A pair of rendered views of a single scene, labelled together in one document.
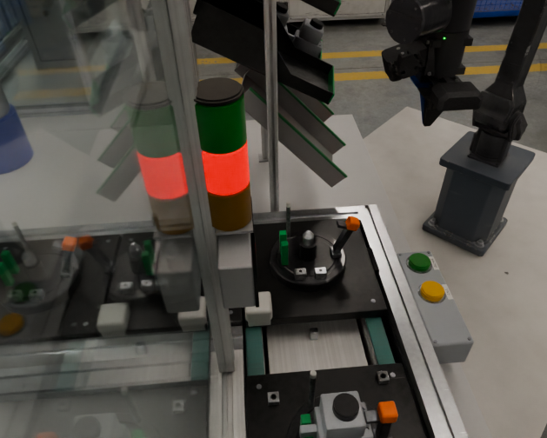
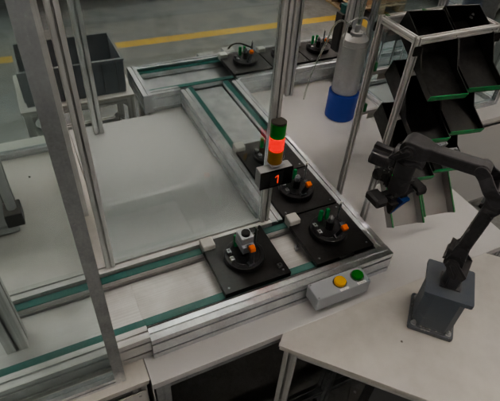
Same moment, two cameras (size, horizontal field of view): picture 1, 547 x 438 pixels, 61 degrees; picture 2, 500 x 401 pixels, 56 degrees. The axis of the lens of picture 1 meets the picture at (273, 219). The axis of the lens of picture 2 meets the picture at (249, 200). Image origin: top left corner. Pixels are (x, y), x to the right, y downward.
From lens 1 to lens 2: 1.21 m
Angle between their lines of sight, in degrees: 48
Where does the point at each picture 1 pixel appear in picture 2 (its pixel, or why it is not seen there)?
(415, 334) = (311, 278)
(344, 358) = (291, 262)
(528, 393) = (319, 348)
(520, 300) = (382, 348)
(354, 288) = (323, 250)
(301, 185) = (408, 230)
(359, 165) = not seen: hidden behind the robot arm
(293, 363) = (279, 245)
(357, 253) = (346, 248)
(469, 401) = (300, 322)
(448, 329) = (319, 290)
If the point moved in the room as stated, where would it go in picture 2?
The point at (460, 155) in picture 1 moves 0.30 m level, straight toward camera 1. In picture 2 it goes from (439, 267) to (346, 258)
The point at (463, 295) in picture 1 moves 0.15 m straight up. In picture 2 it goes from (369, 318) to (379, 292)
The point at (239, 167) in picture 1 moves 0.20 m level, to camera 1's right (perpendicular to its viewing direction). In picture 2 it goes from (273, 145) to (301, 184)
